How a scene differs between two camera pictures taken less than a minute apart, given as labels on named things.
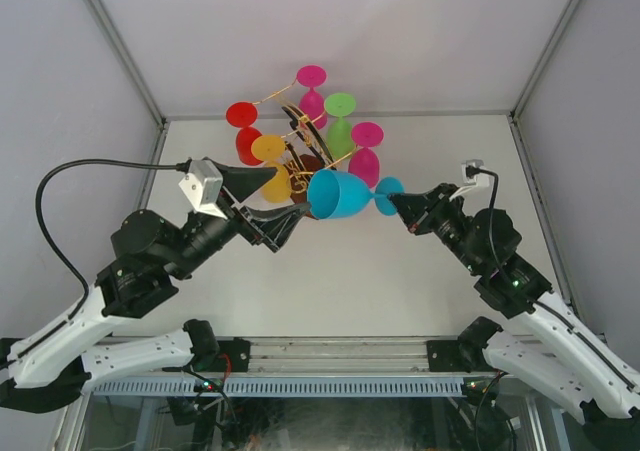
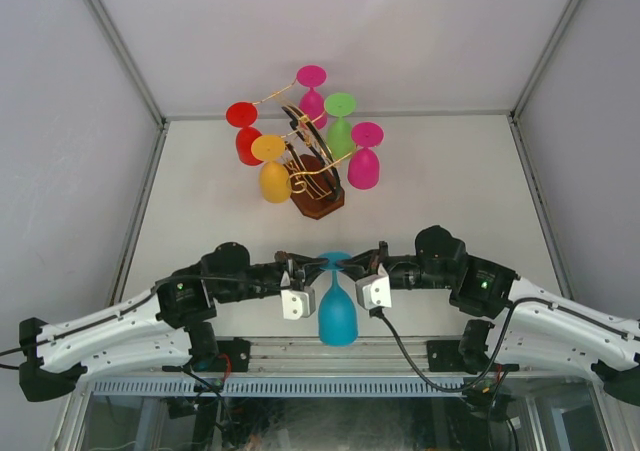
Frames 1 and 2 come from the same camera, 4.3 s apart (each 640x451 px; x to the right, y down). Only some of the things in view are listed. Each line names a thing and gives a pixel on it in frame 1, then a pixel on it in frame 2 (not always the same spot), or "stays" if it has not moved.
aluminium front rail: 338,354 stays
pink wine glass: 365,161 stays
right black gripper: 413,207 → 360,266
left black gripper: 273,226 → 306,273
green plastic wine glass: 339,136 stays
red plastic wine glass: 242,115 stays
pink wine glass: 311,103 stays
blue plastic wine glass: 336,195 → 337,321
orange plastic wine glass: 270,148 stays
